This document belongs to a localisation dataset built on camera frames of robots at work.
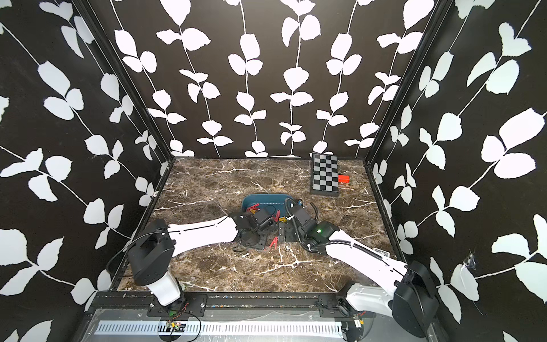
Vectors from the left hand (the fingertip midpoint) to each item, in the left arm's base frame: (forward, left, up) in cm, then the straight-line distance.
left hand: (263, 241), depth 85 cm
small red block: (+34, -42, -3) cm, 54 cm away
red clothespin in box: (+17, +5, -3) cm, 18 cm away
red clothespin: (+1, -5, -3) cm, 6 cm away
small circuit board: (-27, +30, -4) cm, 41 cm away
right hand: (+2, -9, +7) cm, 12 cm away
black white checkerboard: (+36, -32, -2) cm, 48 cm away
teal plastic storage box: (+21, -3, -3) cm, 21 cm away
